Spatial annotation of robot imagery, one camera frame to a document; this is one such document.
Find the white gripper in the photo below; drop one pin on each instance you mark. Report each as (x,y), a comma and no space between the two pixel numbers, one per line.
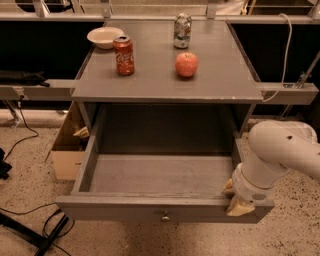
(246,187)

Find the grey top drawer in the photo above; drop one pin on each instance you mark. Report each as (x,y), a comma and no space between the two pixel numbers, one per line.
(156,163)

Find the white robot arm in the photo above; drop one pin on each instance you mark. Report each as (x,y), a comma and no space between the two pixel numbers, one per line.
(275,147)

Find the grey drawer cabinet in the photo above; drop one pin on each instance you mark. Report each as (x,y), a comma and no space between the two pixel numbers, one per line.
(153,83)

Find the red apple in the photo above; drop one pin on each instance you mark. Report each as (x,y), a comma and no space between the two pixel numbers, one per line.
(186,64)

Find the cardboard box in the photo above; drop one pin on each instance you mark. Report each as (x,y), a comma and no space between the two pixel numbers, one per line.
(69,147)

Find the green white soda can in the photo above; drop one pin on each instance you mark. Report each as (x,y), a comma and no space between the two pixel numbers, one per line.
(182,31)

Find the red cola can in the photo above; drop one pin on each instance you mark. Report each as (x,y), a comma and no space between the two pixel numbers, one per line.
(123,49)

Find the white bowl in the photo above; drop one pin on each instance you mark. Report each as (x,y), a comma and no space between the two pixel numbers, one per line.
(103,37)

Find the black stand base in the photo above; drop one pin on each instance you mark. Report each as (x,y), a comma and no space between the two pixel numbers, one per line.
(42,243)

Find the metal frame rail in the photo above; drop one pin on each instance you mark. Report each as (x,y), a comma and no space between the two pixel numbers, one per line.
(36,91)

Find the black bag on rail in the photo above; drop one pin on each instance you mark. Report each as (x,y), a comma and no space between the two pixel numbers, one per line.
(14,77)

